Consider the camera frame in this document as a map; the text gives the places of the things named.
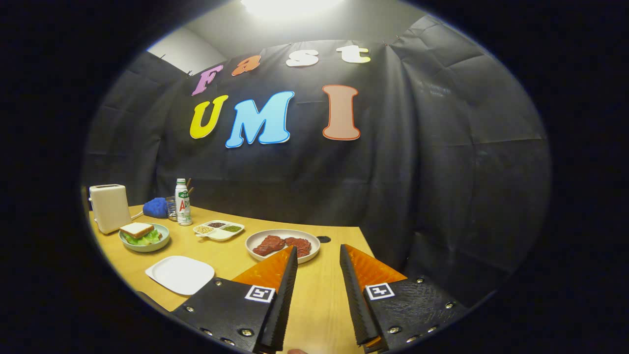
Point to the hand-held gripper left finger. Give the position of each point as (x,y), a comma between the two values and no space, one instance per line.
(282,309)

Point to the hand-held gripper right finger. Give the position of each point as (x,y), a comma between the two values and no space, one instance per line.
(353,309)

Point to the green lettuce leaf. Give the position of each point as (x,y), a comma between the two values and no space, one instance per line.
(147,240)

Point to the toasted bread slice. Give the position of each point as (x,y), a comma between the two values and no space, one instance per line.
(136,229)

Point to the dark red meat piece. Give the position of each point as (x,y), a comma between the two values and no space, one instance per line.
(269,245)
(300,245)

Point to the round beige plate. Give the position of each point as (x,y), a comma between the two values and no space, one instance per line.
(282,232)

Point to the white divided dish with beans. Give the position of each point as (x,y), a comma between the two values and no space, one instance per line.
(221,235)

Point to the white square plate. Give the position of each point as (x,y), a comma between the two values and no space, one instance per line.
(179,275)

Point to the white drink bottle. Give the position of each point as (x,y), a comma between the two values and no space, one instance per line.
(184,206)

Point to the pale green round plate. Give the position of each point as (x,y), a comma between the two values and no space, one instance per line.
(147,248)

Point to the clear utensil holder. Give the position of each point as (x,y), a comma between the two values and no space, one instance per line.
(171,210)

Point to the brown wooden chopsticks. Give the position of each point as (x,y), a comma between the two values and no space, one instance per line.
(189,186)

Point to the blue cloth mitt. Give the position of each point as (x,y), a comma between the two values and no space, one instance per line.
(155,207)

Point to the black backdrop cloth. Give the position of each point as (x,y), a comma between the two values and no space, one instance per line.
(442,172)

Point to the white toaster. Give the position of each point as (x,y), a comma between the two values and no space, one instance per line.
(109,209)

